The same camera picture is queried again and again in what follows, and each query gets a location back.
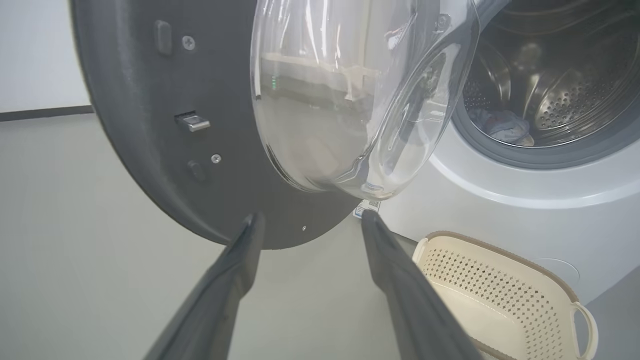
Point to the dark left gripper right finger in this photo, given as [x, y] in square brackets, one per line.
[415, 300]

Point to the blue energy label sticker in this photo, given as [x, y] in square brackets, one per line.
[366, 209]

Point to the cream perforated laundry basket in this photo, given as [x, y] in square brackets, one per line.
[500, 300]

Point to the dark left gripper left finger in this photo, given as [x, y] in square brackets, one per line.
[215, 300]

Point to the black round glass washer door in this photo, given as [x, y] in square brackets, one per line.
[150, 100]

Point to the white front-load washing machine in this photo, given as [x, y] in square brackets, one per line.
[500, 215]

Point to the blue cartoon print garment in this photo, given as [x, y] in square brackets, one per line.
[505, 126]

